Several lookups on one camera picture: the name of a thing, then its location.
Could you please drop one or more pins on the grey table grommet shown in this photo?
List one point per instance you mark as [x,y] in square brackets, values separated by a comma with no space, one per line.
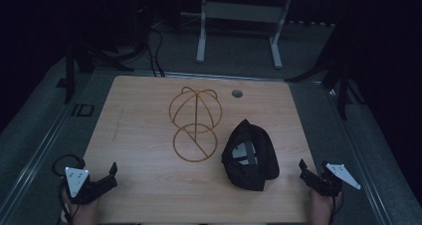
[237,93]

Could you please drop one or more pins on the person's left hand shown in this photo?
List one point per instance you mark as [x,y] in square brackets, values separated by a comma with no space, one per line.
[85,213]

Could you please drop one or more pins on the white metal desk frame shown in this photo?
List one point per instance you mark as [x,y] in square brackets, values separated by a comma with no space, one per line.
[201,36]

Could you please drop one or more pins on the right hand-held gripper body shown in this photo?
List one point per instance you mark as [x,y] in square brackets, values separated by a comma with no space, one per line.
[326,185]

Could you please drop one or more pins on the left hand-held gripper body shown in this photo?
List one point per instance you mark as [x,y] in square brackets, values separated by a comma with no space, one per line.
[77,181]

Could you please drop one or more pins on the person's right hand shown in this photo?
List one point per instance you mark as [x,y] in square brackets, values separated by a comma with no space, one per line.
[321,207]

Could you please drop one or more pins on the black tripod stand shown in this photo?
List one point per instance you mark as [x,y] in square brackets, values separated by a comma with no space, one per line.
[343,85]
[69,72]

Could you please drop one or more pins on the black rectangular floor bracket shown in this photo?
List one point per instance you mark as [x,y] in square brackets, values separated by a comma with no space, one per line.
[85,110]

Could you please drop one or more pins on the black cap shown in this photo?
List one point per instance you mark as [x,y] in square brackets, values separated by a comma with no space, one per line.
[262,152]

